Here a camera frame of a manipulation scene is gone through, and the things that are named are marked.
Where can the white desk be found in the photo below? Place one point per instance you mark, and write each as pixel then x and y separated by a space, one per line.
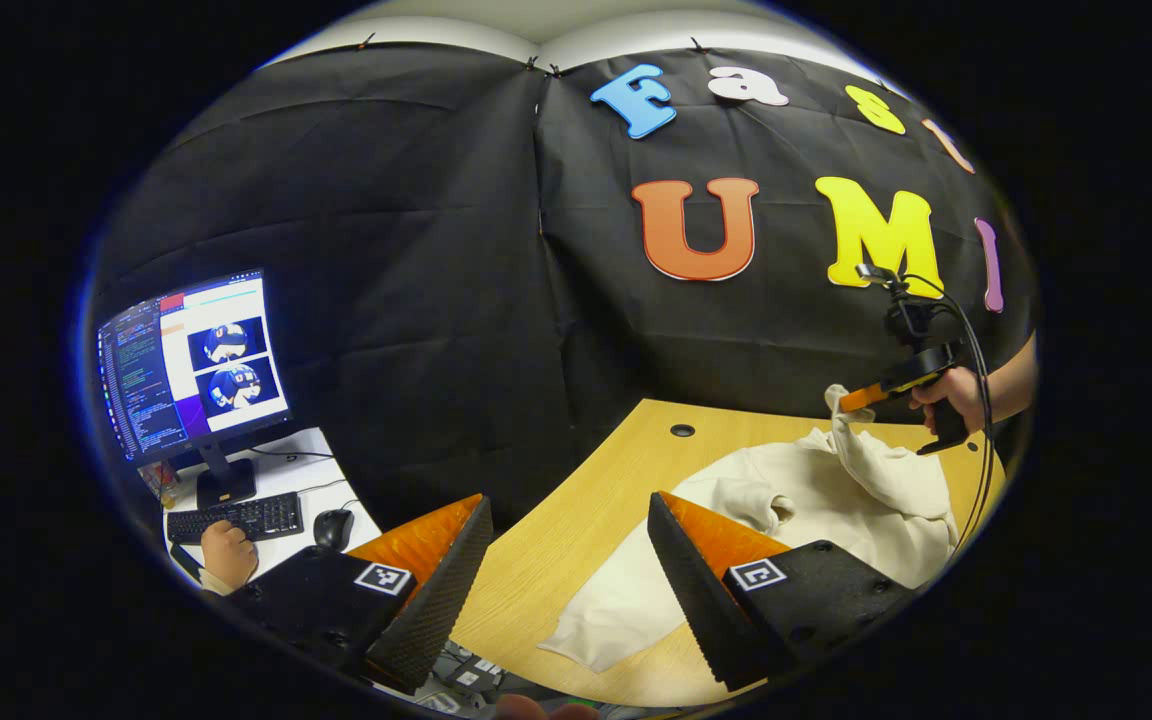
pixel 286 480

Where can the black keyboard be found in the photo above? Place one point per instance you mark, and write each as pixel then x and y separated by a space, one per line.
pixel 256 517

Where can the black computer mouse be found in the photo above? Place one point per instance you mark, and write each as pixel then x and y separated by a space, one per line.
pixel 333 528

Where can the computer monitor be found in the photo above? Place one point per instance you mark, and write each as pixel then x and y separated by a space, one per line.
pixel 236 380

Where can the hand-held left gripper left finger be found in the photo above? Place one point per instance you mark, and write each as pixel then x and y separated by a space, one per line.
pixel 446 600

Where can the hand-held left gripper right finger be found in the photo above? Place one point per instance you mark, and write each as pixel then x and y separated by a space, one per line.
pixel 691 590

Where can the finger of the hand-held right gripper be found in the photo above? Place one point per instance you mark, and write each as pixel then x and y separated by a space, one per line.
pixel 866 397

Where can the black backdrop cloth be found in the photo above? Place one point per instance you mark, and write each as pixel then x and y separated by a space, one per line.
pixel 436 250

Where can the small colourful container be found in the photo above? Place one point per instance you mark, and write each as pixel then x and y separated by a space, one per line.
pixel 159 485

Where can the cream garment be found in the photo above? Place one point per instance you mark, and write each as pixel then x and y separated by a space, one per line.
pixel 836 500

